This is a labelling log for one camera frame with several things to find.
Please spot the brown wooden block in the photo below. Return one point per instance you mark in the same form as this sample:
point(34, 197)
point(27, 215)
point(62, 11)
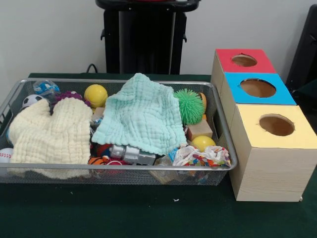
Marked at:
point(199, 129)

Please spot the silver plastic toy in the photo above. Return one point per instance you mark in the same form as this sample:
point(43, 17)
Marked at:
point(133, 155)

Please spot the mint green muslin cloth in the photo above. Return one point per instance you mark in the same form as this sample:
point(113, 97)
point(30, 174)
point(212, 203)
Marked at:
point(141, 116)

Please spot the small white baseball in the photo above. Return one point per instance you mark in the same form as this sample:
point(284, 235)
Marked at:
point(5, 155)

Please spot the cream muslin cloth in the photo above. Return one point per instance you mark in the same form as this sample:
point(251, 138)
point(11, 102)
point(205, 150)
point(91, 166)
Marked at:
point(49, 134)

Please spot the black chair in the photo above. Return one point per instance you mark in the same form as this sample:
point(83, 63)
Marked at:
point(305, 49)

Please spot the small soccer ball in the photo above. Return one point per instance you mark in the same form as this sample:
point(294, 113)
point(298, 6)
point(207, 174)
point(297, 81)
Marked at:
point(31, 100)

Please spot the silver mesh bin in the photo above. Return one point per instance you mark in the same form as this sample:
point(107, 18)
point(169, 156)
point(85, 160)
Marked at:
point(123, 173)

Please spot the dark green table cloth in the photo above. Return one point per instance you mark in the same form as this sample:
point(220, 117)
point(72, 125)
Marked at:
point(148, 210)

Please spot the yellow tennis ball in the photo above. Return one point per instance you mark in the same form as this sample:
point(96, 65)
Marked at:
point(95, 95)

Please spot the wooden box with three holes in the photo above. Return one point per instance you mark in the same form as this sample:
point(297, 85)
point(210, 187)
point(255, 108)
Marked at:
point(272, 171)

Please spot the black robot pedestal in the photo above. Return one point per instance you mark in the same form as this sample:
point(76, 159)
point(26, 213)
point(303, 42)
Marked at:
point(146, 37)

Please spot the smooth yellow ball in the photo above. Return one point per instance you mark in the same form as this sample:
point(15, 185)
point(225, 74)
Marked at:
point(203, 143)

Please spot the large green spiky ball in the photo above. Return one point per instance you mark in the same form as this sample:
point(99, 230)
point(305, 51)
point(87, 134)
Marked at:
point(189, 106)

